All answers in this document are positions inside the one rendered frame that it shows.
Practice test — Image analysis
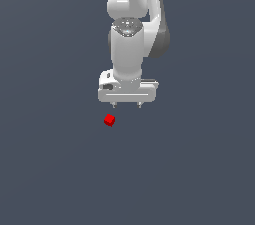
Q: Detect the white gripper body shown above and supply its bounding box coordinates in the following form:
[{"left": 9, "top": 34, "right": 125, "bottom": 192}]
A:
[{"left": 97, "top": 69, "right": 160, "bottom": 104}]

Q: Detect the small red cube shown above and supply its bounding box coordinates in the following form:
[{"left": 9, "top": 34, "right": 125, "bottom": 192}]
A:
[{"left": 103, "top": 113, "right": 116, "bottom": 128}]

